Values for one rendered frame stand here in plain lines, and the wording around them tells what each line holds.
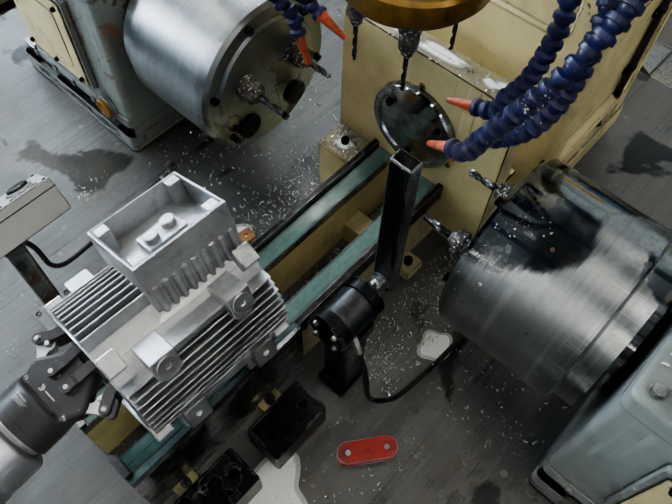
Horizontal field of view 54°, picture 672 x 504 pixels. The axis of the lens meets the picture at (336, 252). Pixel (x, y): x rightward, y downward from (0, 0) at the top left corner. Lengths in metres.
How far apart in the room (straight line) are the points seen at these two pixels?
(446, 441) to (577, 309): 0.35
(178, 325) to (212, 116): 0.38
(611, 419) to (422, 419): 0.34
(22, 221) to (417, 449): 0.62
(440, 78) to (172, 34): 0.38
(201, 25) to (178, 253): 0.38
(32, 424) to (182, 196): 0.28
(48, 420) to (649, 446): 0.60
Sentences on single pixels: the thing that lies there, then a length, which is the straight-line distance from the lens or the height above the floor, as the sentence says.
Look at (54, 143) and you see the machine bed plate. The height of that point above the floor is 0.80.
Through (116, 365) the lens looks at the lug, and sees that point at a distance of 0.70.
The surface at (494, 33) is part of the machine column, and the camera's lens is 1.01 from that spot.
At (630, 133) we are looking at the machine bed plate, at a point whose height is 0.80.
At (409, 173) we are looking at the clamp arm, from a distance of 0.66.
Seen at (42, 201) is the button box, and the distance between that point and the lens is 0.92.
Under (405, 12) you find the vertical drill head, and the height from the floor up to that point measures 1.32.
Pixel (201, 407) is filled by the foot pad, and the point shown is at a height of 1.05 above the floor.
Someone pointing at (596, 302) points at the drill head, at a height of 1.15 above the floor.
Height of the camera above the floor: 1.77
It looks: 59 degrees down
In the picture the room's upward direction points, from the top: 2 degrees clockwise
